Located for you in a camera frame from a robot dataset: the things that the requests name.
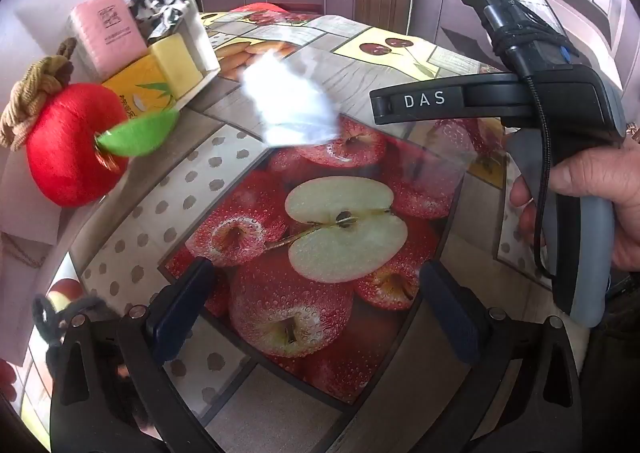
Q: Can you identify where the pale yellow foam sponge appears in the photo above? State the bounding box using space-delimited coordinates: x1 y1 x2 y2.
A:
149 30 207 88

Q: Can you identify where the pink tissue packet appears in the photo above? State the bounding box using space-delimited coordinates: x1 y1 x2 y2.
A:
69 0 151 76

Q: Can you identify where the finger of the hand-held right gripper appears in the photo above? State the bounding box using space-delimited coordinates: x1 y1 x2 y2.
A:
369 73 507 126

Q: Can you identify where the black and white scrunchie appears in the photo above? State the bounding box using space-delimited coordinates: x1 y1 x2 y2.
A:
127 0 193 41

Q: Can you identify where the person's right hand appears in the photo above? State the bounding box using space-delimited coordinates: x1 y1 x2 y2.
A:
509 136 640 274

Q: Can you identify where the brown knotted rope toy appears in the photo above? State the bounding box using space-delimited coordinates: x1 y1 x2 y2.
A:
0 37 78 150

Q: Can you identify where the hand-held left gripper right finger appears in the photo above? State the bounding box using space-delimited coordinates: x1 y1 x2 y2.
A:
419 260 583 453

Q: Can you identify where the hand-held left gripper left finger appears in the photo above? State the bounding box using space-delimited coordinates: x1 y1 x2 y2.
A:
50 258 221 453

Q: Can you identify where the white towel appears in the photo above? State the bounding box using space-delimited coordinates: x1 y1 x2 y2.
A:
239 52 347 150

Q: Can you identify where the yellow tissue packet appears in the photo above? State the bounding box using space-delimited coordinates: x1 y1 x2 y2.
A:
100 58 181 114

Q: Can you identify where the white cardboard box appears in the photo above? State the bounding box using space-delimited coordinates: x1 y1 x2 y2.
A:
0 0 222 369

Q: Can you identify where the red plush apple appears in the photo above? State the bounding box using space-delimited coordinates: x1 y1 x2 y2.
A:
25 82 181 208

